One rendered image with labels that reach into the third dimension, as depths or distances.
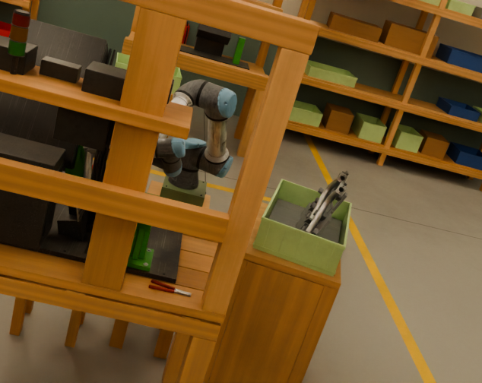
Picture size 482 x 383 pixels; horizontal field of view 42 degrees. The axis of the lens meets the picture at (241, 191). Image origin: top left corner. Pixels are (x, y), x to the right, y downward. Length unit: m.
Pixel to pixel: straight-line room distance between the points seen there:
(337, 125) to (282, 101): 5.92
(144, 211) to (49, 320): 1.62
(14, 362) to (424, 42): 6.02
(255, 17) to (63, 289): 1.15
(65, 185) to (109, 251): 0.29
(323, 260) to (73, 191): 1.37
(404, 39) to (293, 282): 5.23
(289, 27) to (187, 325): 1.11
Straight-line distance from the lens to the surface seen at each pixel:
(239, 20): 1.92
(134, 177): 2.06
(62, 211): 2.68
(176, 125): 1.95
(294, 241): 2.97
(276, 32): 1.93
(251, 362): 3.26
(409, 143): 8.17
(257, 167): 2.04
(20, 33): 2.04
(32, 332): 3.47
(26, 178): 2.09
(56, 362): 3.31
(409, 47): 7.87
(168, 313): 2.30
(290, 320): 3.11
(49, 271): 2.31
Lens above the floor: 2.12
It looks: 21 degrees down
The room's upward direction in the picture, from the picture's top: 17 degrees clockwise
